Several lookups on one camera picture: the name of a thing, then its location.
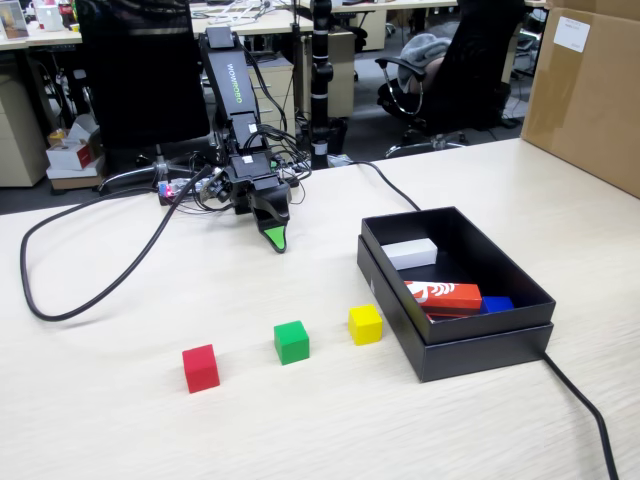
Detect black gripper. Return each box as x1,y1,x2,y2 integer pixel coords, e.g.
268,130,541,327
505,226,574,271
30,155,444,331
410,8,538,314
223,153,293,255

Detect green wooden cube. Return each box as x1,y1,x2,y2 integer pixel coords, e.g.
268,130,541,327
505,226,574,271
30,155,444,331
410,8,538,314
273,320,311,366

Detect yellow wooden cube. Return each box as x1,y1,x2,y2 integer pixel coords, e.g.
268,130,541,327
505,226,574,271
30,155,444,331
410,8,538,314
347,303,384,347

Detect red wooden cube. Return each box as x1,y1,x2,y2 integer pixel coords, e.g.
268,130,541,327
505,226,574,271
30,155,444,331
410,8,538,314
181,343,222,395

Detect orange box white print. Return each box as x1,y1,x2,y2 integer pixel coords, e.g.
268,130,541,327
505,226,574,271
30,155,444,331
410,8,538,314
403,280,484,324

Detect flat brown cardboard box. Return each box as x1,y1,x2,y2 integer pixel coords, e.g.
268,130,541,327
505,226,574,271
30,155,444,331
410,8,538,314
49,169,106,191

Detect open white cardboard box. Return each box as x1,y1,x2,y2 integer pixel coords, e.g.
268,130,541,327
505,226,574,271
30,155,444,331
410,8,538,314
45,113,106,174

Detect black cardboard box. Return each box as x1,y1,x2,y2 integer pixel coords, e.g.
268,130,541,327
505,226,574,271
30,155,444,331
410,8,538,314
360,204,558,346

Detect black open box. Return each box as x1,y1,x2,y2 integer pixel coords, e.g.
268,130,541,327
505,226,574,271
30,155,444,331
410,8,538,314
355,234,555,385

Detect large brown cardboard box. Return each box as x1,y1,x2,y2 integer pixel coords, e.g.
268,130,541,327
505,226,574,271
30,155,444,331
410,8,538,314
519,0,640,199

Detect blue controller circuit board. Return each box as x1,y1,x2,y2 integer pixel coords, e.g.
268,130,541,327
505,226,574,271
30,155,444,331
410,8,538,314
157,179,201,199

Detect black pole white bands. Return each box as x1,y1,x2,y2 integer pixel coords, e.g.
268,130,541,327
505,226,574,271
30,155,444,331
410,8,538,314
307,0,349,157

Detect beige drawer cabinet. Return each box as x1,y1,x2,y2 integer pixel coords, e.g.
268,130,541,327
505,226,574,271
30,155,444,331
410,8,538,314
0,74,51,189
302,29,359,119
202,54,297,151

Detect white rectangular block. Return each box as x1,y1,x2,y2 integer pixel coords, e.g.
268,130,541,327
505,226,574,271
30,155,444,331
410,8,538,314
381,238,439,272

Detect thin black stand pole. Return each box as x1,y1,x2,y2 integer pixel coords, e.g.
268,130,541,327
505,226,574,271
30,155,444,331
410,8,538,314
291,0,305,141

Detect beige office desk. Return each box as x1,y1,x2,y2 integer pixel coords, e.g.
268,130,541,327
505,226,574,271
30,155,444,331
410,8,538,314
191,7,315,37
299,0,461,14
0,22,84,51

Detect black mesh office chair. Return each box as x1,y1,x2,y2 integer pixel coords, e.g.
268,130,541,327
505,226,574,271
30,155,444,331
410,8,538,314
73,0,221,196

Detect grey cloth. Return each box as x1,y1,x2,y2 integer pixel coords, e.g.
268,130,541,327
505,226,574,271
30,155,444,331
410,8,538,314
399,20,459,94

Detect blue wooden cube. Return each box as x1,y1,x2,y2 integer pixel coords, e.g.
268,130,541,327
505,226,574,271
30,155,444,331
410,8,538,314
480,295,515,315

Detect black chair chrome armrests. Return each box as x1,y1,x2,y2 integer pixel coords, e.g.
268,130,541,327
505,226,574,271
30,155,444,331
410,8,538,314
374,0,526,159

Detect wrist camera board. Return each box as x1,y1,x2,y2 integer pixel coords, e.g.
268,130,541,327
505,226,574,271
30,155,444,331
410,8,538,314
199,172,232,204

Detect thick black camera cable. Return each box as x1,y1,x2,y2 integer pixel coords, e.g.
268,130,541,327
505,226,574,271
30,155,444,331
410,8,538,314
19,167,211,322

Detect desk photo frame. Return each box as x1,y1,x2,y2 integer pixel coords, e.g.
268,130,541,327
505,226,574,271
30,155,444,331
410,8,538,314
0,0,30,41

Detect black power cable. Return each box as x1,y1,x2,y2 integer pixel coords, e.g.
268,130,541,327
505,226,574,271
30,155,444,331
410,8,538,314
299,160,621,480

